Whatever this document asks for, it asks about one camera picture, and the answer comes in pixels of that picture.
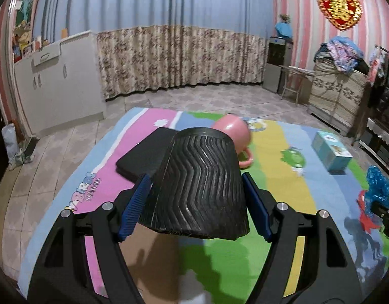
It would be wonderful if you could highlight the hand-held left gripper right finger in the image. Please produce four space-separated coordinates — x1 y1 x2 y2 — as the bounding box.
240 172 363 304

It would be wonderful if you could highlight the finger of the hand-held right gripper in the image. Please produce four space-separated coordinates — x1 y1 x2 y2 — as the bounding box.
371 193 389 238

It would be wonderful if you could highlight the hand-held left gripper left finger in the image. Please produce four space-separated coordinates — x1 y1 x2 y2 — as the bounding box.
27 174 152 304

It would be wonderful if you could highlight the blue plastic bag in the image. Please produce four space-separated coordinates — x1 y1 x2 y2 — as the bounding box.
365 165 389 201

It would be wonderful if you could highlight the black ribbed cup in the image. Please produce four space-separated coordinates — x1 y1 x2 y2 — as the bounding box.
138 127 250 240

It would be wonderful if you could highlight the cartoon printed blanket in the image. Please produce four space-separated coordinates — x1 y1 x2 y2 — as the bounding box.
17 107 389 304

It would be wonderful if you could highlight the black flat case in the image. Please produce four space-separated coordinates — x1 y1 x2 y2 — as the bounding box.
115 128 179 182

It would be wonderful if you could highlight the white lace cloth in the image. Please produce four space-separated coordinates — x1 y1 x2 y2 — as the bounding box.
367 117 389 148

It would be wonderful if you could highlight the light blue tissue box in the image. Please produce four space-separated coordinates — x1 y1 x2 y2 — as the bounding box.
311 130 354 172

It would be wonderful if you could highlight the pink cup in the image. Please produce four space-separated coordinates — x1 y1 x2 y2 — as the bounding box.
211 114 255 169

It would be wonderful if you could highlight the row of hanging clothes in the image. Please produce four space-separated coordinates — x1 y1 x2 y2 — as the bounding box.
368 55 389 124

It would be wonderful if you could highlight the cabinet with patterned cover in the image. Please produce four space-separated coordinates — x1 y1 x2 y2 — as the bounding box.
308 60 371 137

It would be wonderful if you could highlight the grey water dispenser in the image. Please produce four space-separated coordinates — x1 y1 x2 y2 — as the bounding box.
264 36 293 94

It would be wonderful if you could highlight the white cabinet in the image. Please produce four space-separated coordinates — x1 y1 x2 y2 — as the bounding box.
13 30 107 135

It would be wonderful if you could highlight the clear plastic bag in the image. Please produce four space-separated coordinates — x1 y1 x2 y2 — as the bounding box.
1 125 35 165

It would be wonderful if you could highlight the small folding table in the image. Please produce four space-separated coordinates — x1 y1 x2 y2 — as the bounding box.
279 65 315 106

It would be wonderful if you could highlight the metal clothes rack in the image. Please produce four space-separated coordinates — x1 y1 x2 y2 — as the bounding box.
356 46 389 153

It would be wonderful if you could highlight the pile of clothes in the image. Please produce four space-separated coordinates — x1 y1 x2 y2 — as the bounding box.
315 36 371 75

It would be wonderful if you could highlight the blue covered bottle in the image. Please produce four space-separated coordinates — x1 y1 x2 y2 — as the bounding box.
275 22 293 39

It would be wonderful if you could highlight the pile of colourful toys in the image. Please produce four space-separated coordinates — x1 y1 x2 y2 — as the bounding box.
11 27 33 62

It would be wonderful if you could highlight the blue and floral curtain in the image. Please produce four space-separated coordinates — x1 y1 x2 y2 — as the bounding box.
33 0 276 100

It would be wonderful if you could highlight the red heart wall decoration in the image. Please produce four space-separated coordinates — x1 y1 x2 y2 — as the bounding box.
317 0 362 31

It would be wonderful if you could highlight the green wall poster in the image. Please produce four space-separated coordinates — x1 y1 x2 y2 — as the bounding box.
15 0 37 27

